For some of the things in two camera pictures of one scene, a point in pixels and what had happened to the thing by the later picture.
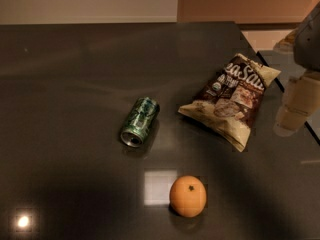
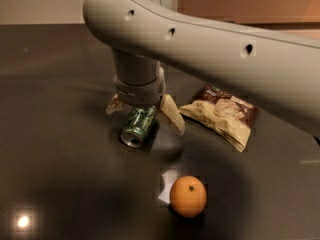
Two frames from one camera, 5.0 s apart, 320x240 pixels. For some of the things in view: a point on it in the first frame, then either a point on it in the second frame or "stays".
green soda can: (141, 116) stays
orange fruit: (187, 196) stays
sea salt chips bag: (229, 100) stays
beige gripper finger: (301, 100) to (147, 94)
